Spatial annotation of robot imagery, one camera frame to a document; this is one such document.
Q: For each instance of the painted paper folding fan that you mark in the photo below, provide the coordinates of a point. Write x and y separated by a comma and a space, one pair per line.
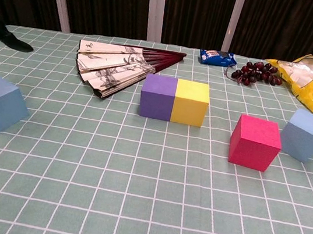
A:
111, 63

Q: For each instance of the purple foam cube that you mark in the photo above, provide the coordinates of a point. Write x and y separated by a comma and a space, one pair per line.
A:
155, 102

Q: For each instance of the magenta foam cube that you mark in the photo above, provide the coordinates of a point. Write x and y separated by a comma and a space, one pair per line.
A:
254, 143

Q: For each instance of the green checked tablecloth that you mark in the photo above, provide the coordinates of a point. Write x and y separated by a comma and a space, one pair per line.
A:
145, 194

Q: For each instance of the blue snack packet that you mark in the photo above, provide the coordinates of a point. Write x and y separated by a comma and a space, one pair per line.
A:
217, 57

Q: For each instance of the yellow foam cube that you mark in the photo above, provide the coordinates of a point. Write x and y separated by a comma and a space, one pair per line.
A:
190, 107

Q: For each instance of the dark red grape bunch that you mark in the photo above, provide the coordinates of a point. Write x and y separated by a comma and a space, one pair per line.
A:
254, 72

